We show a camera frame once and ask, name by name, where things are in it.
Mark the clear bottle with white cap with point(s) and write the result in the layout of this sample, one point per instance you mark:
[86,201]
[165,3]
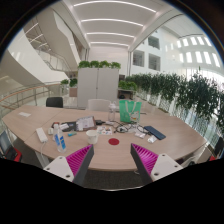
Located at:
[112,113]

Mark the green tote bag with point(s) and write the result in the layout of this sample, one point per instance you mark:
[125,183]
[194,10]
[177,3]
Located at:
[129,111]

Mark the clear plastic water bottle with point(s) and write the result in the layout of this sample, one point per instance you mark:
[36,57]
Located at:
[60,140]

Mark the white power strip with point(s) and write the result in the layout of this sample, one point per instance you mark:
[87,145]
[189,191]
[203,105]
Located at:
[41,135]

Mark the white chair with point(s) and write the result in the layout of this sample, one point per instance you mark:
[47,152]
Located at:
[98,105]

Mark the small teal item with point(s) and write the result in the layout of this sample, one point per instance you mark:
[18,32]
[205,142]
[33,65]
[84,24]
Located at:
[72,134]

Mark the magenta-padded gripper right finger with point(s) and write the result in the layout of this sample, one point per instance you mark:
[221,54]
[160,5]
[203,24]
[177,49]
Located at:
[146,159]

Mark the open printed booklet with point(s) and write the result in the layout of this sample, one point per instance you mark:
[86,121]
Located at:
[85,123]

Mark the white mug with grey print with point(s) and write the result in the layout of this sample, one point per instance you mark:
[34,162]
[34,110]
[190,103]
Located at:
[92,137]

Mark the dark blue keyboard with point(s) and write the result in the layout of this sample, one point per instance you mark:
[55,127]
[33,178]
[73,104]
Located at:
[154,132]

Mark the black folder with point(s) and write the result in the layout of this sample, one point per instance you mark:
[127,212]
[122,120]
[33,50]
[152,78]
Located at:
[70,128]

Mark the row of green hedge plants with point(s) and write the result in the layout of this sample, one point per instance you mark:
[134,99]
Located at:
[193,91]

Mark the white label card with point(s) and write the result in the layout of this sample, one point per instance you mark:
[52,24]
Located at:
[140,135]

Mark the small planter with green plants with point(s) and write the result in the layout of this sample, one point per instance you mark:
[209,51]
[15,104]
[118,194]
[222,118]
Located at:
[68,83]

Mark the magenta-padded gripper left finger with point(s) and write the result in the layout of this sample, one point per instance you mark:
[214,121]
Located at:
[78,160]

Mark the small white packet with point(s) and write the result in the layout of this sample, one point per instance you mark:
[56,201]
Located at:
[152,139]

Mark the row of ceiling light strips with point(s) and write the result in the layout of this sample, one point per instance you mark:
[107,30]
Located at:
[110,20]

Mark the white cabinet topped with plants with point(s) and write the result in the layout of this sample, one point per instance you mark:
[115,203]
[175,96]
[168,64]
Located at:
[97,88]

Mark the black and red chair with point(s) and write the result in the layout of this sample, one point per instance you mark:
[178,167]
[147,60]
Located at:
[10,151]

